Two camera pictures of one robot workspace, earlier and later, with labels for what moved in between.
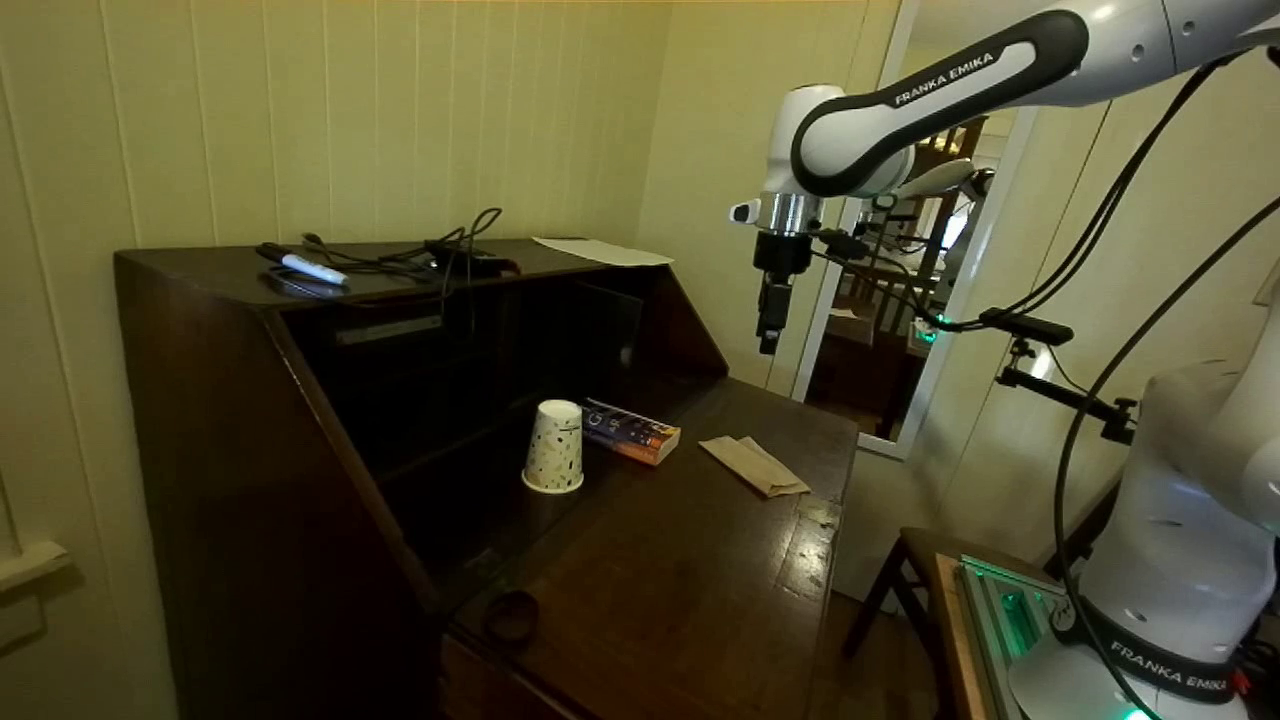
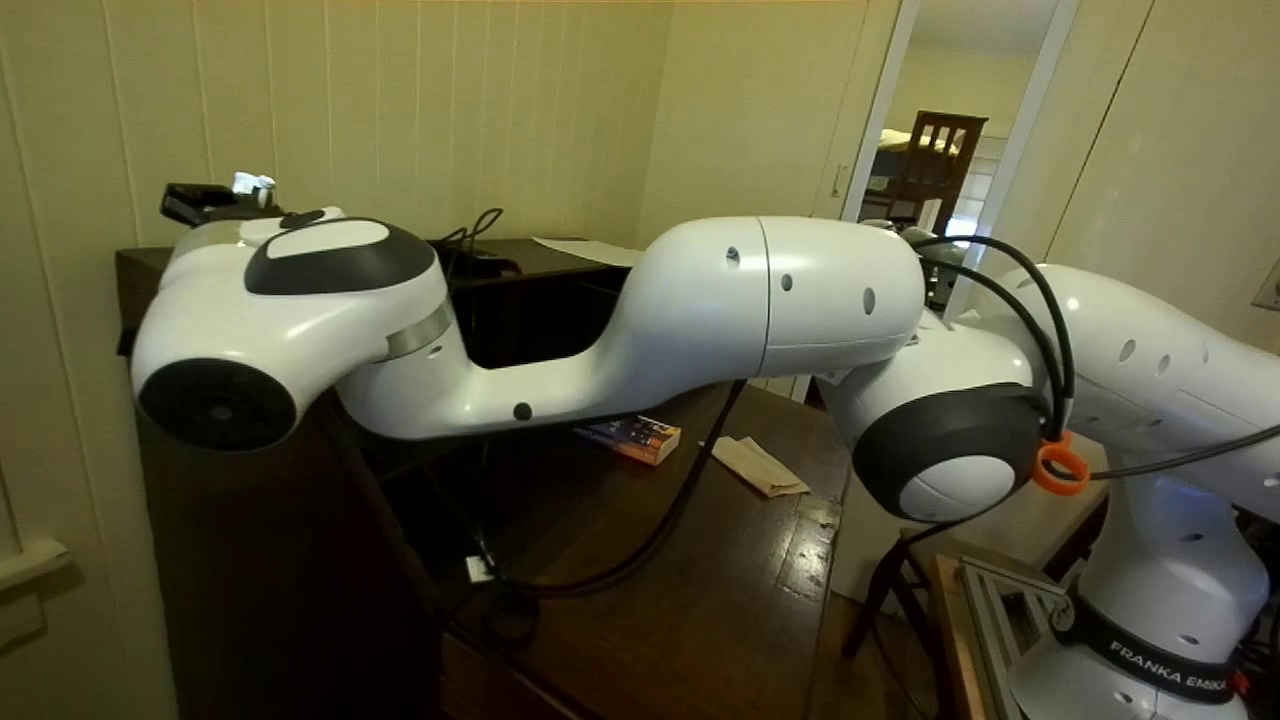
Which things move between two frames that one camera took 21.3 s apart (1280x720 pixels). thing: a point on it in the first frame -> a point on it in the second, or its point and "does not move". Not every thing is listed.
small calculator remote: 628,431 does not move
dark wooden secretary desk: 331,509 does not move
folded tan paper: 753,465 does not move
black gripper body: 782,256 -> 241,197
